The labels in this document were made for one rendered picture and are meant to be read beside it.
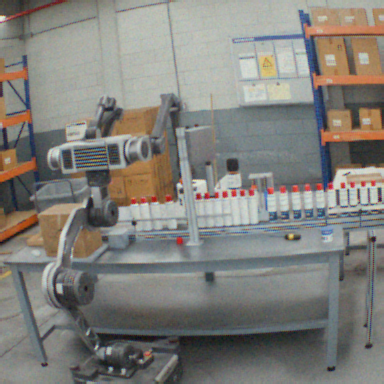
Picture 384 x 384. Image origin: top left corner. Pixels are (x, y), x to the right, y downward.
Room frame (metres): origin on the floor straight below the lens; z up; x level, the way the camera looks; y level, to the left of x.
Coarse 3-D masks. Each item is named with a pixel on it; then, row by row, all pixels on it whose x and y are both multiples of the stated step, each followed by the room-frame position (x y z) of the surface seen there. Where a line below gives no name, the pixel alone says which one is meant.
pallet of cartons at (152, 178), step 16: (128, 112) 6.97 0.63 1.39; (144, 112) 6.80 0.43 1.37; (80, 128) 6.99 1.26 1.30; (128, 128) 6.82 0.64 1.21; (144, 128) 6.77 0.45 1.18; (160, 160) 7.16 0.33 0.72; (80, 176) 7.01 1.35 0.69; (112, 176) 6.90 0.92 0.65; (128, 176) 6.84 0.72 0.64; (144, 176) 6.79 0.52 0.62; (160, 176) 7.07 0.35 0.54; (112, 192) 6.90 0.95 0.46; (128, 192) 6.85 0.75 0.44; (144, 192) 6.79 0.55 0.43; (160, 192) 7.01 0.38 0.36
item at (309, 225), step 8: (280, 224) 3.22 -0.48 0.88; (288, 224) 3.20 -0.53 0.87; (296, 224) 3.19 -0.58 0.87; (304, 224) 3.18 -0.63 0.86; (312, 224) 3.17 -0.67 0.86; (320, 224) 3.15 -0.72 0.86; (144, 232) 3.42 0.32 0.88; (152, 232) 3.41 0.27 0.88; (160, 232) 3.40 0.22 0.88; (168, 232) 3.38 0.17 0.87; (176, 232) 3.37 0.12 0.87; (184, 232) 3.36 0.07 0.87; (200, 232) 3.34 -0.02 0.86; (208, 232) 3.32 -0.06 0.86; (216, 232) 3.31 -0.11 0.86; (232, 232) 3.29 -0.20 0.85; (240, 232) 3.28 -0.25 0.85; (248, 232) 3.27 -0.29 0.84; (256, 232) 3.25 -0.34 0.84; (264, 232) 3.24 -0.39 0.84; (272, 232) 3.22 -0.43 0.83; (104, 240) 3.49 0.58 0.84; (136, 240) 3.43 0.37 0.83
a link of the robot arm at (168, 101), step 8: (160, 96) 3.31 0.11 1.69; (168, 96) 3.29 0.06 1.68; (176, 96) 3.35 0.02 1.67; (160, 104) 3.27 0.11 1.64; (168, 104) 3.25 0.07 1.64; (176, 104) 3.33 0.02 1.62; (160, 112) 3.21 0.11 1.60; (168, 112) 3.24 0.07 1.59; (160, 120) 3.16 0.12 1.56; (160, 128) 3.12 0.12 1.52; (152, 136) 3.10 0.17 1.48; (160, 136) 3.09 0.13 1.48; (160, 144) 3.03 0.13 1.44; (160, 152) 3.03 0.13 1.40
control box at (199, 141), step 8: (200, 128) 3.27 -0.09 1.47; (208, 128) 3.29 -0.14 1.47; (192, 136) 3.21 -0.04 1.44; (200, 136) 3.25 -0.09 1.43; (208, 136) 3.29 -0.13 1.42; (192, 144) 3.20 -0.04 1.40; (200, 144) 3.24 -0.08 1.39; (208, 144) 3.28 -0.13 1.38; (192, 152) 3.20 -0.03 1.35; (200, 152) 3.24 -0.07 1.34; (208, 152) 3.28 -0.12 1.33; (192, 160) 3.20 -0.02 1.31; (200, 160) 3.23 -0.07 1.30
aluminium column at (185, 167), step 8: (176, 128) 3.23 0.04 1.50; (184, 128) 3.25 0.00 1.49; (184, 144) 3.22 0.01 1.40; (184, 152) 3.22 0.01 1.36; (184, 168) 3.24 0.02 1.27; (184, 176) 3.23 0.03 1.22; (184, 184) 3.23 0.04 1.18; (192, 184) 3.26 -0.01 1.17; (184, 192) 3.23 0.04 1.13; (192, 192) 3.24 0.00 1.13; (192, 200) 3.22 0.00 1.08; (192, 208) 3.22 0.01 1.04; (192, 216) 3.23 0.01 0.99; (192, 224) 3.24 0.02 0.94; (192, 232) 3.24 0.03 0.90; (192, 240) 3.23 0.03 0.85
